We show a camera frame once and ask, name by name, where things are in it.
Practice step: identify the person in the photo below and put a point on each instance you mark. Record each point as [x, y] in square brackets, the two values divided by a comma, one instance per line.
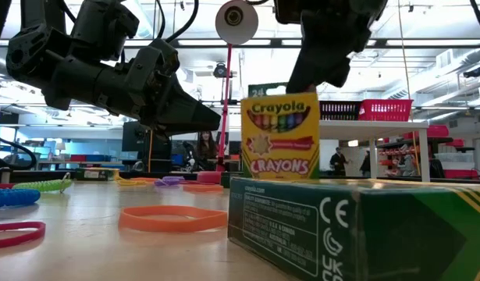
[206, 148]
[365, 164]
[338, 162]

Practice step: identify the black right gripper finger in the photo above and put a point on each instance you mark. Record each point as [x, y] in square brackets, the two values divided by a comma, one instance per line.
[339, 70]
[308, 66]

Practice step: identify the Crayola crayon box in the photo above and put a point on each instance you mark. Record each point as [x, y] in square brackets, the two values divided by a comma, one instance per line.
[399, 234]
[280, 156]
[95, 174]

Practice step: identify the pink-red silicone wristband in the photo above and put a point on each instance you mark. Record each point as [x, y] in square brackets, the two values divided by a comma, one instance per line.
[38, 233]

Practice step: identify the white perforated riser shelf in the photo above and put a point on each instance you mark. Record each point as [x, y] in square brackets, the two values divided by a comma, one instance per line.
[380, 129]

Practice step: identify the orange silicone wristband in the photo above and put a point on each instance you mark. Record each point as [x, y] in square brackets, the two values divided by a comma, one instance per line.
[173, 225]

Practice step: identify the black table edge frame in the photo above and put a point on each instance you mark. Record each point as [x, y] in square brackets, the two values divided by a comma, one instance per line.
[48, 174]

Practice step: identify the yellow rubber band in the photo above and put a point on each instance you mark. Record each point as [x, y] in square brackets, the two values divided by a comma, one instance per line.
[124, 182]

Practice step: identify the small table lamp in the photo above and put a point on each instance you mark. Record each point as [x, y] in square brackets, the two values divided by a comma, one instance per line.
[60, 146]

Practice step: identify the red desk lamp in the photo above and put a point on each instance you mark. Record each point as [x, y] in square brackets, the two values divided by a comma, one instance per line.
[243, 27]

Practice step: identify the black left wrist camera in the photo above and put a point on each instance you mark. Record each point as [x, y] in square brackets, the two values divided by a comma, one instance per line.
[157, 58]

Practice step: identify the black plastic basket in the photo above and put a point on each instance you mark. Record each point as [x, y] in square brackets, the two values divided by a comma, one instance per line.
[339, 111]

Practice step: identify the red plastic basket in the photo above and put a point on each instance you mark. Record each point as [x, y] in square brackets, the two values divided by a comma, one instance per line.
[386, 109]

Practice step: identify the black computer monitor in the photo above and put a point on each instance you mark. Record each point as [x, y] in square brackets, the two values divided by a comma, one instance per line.
[132, 140]

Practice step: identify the small black camera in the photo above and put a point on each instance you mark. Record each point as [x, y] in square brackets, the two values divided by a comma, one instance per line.
[220, 71]

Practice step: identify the black spotlight fixture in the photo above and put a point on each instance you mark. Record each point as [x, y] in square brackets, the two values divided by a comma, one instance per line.
[473, 72]

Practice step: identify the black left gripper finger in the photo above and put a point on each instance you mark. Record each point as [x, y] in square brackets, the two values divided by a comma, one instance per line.
[193, 113]
[185, 130]

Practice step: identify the shelf with red bins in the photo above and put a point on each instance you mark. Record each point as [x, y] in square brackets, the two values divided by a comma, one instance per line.
[438, 130]

